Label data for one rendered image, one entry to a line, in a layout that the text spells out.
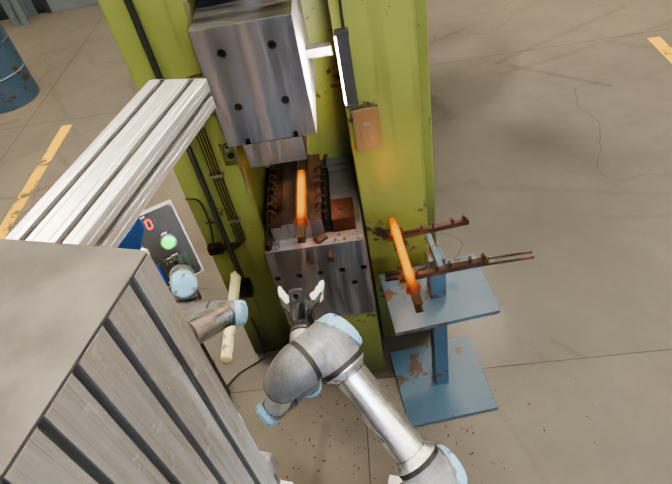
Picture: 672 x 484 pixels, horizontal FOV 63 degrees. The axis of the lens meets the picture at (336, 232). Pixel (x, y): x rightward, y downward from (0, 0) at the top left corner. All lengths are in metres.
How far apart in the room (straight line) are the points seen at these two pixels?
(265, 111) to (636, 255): 2.26
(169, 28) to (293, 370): 1.11
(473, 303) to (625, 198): 1.75
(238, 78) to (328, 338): 0.84
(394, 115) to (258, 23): 0.60
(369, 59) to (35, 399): 1.58
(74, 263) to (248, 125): 1.32
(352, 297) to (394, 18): 1.11
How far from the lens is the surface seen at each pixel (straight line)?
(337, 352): 1.35
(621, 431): 2.74
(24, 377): 0.50
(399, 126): 2.02
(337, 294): 2.29
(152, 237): 2.04
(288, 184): 2.27
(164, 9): 1.85
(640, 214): 3.62
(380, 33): 1.85
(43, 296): 0.55
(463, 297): 2.20
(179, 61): 1.92
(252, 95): 1.78
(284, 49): 1.70
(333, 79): 2.29
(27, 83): 6.40
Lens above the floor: 2.36
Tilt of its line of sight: 43 degrees down
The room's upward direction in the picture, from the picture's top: 12 degrees counter-clockwise
